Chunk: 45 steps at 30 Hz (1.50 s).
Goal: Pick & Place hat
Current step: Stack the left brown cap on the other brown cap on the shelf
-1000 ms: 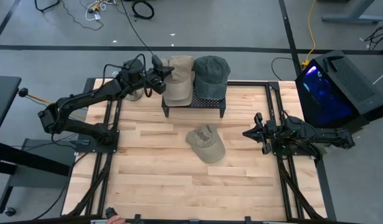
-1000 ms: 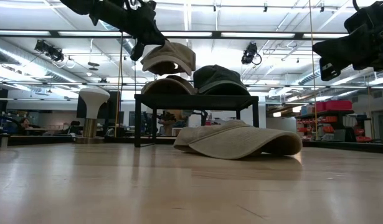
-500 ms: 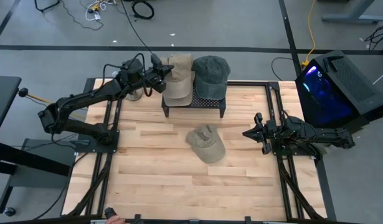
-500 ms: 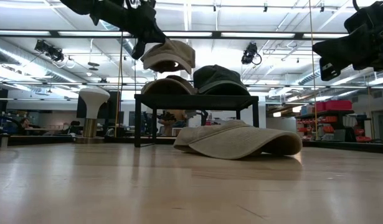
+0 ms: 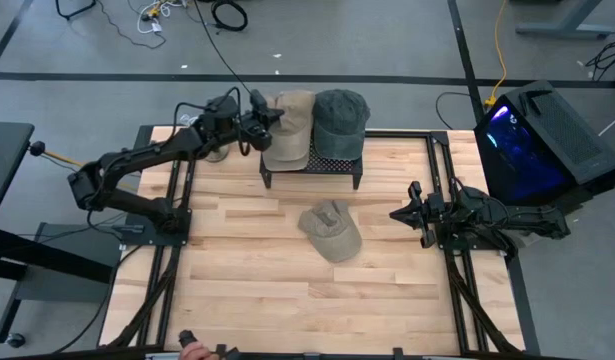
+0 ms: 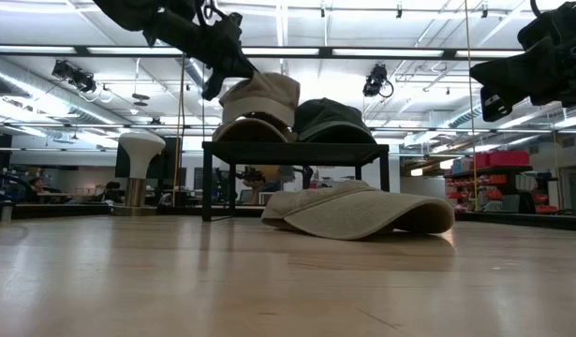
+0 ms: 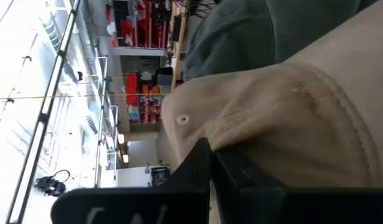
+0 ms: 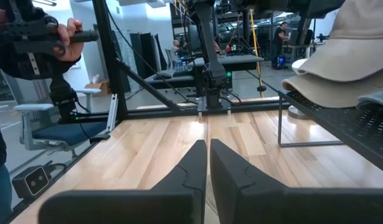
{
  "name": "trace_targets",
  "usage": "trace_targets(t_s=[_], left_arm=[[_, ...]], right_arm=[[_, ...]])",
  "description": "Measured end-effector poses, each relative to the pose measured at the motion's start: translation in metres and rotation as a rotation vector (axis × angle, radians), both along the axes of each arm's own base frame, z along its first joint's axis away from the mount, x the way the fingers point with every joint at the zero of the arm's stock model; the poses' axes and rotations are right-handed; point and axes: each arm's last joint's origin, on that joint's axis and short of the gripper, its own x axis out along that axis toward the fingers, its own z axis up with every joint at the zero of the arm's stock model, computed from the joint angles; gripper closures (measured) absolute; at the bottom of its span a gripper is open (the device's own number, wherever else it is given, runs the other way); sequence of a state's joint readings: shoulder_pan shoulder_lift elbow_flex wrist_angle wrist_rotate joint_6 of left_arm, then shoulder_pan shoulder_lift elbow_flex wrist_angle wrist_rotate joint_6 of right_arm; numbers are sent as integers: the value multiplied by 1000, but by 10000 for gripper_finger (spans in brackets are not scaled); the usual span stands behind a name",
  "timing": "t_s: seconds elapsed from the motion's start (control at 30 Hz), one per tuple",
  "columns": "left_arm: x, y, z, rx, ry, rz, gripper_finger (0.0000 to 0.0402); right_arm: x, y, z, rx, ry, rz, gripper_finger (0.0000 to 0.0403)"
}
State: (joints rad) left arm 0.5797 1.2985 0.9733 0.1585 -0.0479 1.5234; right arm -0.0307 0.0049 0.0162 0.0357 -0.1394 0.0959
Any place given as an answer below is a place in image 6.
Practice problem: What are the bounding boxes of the black overhead camera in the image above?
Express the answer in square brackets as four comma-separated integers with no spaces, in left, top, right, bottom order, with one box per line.
[362,63,395,99]

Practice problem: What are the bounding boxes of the black perforated metal rack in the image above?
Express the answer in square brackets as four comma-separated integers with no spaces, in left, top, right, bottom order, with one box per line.
[201,140,391,223]

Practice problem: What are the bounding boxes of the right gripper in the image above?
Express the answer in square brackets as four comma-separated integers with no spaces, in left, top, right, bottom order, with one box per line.
[469,27,576,124]

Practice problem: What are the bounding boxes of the black aluminium table frame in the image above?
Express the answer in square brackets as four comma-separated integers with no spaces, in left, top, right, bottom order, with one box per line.
[0,200,576,233]

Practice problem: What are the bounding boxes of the silver ventilation duct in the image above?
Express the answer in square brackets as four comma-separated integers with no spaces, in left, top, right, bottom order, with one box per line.
[0,55,129,125]

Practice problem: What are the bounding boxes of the yellow power cable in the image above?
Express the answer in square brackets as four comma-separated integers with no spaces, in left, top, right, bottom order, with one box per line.
[463,0,479,212]

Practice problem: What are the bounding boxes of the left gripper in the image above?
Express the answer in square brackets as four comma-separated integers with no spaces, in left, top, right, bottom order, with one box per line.
[188,21,260,102]

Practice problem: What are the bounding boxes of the shelf with storage bins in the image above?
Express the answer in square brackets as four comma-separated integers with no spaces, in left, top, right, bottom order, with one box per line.
[444,149,563,216]

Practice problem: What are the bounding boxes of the white desk lamp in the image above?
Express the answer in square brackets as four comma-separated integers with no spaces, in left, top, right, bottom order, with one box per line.
[111,132,168,217]

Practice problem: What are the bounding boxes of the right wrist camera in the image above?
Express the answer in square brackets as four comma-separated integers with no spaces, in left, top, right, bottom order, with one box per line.
[517,2,576,37]

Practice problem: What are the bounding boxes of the person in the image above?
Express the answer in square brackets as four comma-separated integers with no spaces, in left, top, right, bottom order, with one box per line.
[27,176,64,195]
[235,164,298,206]

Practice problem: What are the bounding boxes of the black ceiling-mounted device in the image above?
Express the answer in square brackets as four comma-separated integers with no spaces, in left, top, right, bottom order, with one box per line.
[51,59,97,94]

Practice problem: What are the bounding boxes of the black overhead beam with lights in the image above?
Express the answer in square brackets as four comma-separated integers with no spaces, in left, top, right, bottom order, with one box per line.
[0,44,576,61]

